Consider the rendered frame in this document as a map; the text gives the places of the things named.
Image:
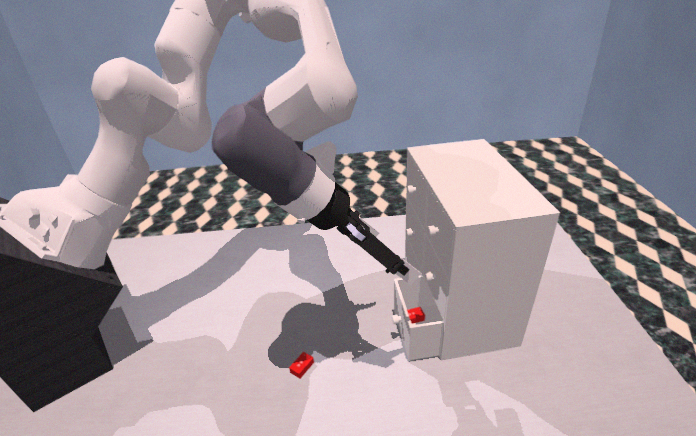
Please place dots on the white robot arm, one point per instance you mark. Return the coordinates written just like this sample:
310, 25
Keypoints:
75, 222

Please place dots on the white chest of drawers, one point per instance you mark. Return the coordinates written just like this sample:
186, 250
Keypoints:
503, 233

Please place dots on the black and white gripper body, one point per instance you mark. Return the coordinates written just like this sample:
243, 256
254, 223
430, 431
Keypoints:
336, 212

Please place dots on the small red block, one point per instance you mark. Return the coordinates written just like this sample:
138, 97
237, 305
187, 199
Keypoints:
301, 365
416, 315

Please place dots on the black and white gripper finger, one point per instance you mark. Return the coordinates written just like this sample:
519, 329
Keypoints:
372, 230
372, 245

